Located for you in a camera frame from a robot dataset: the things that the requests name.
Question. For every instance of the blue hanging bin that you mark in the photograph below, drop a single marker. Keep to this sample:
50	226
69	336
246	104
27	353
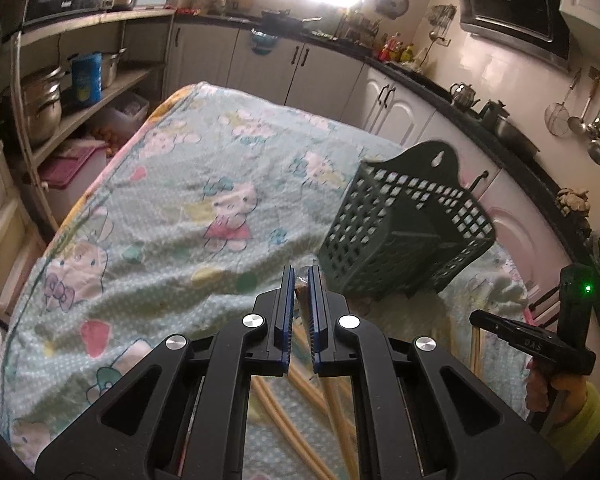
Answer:
262	43

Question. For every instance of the stacked steel pots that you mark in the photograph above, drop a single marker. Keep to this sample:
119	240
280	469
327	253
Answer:
40	93

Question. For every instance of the steel pot on shelf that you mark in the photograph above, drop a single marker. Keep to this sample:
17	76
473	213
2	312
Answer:
110	62

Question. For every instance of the dark green utensil basket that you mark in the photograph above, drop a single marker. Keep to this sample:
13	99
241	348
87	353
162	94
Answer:
404	225

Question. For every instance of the pink lidded storage box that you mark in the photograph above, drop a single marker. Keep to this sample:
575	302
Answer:
69	171

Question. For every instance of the person's right hand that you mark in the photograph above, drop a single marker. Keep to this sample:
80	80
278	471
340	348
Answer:
573	387

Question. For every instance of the hanging steel ladle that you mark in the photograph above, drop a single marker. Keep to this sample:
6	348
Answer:
576	123

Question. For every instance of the red sauce bottles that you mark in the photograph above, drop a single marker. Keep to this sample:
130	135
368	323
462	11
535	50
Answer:
396	50

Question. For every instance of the black range hood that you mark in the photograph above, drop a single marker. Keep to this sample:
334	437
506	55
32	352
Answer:
535	27

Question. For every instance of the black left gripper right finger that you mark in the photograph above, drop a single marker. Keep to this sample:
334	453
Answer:
419	412

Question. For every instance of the black frying pan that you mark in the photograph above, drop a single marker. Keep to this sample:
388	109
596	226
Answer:
283	19

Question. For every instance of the Hello Kitty table cloth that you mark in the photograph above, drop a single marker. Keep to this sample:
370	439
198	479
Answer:
188	224

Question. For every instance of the steel kettle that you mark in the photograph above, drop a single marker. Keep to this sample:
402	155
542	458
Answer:
463	96

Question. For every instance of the small wall fan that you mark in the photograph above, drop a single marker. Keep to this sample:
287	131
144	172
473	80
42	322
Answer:
391	9

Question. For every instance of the steel basin on counter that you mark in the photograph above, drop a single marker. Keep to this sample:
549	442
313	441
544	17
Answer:
513	139

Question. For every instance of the hanging wire strainer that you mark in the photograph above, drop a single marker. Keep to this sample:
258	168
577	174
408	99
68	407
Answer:
556	114

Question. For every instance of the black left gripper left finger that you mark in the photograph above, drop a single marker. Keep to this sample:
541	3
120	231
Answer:
181	412

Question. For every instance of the blue cylindrical canister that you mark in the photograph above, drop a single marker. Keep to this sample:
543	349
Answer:
86	75

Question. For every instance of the dark teapot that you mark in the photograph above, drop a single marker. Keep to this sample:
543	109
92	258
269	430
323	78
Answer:
492	113

